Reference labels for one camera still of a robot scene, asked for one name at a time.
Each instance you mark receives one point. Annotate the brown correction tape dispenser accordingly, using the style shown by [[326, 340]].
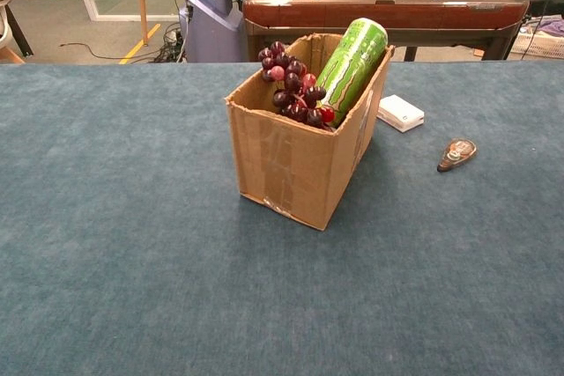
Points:
[[458, 153]]

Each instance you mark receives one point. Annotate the white rectangular pack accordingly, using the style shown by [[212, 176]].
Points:
[[398, 112]]

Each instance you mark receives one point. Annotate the green energy drink can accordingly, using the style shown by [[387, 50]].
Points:
[[352, 68]]

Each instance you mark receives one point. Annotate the red grape bunch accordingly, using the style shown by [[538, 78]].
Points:
[[291, 81]]

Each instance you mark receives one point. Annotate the open cardboard box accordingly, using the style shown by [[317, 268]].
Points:
[[286, 173]]

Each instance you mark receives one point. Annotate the white plastic basket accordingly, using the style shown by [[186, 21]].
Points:
[[537, 46]]

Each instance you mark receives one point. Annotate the brown mahjong table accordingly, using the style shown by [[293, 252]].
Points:
[[418, 10]]

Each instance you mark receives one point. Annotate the wooden pole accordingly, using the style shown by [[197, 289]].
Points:
[[142, 6]]

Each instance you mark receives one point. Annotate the blue felt table cover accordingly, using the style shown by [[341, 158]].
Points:
[[110, 217]]

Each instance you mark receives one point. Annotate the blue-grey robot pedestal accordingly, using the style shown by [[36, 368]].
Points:
[[211, 32]]

